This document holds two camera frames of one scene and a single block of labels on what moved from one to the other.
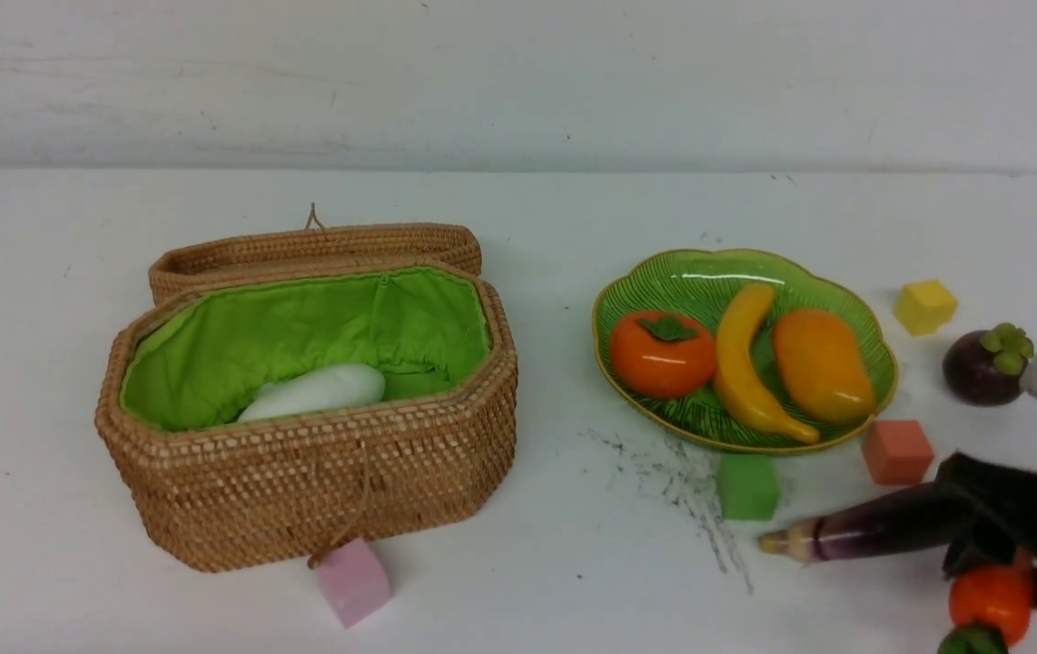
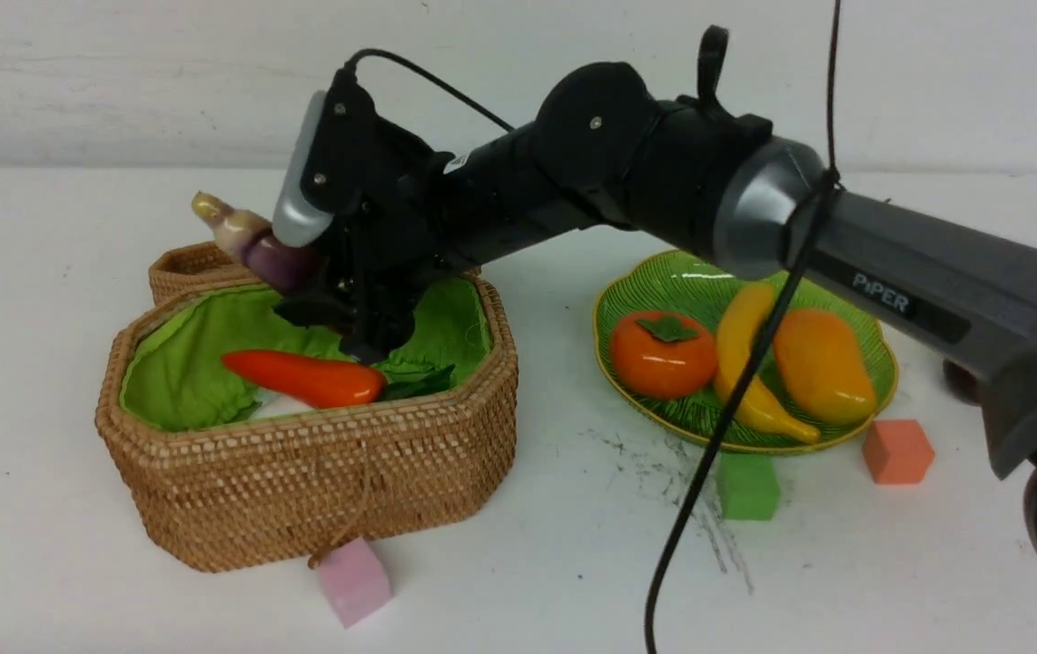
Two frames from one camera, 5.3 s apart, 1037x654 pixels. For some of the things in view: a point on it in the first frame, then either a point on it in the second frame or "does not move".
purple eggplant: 919,520 -> 253,240
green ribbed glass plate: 709,283 does not move
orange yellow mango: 820,363 does not move
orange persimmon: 663,355 does not move
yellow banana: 740,375 does not move
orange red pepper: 1000,594 -> 319,381
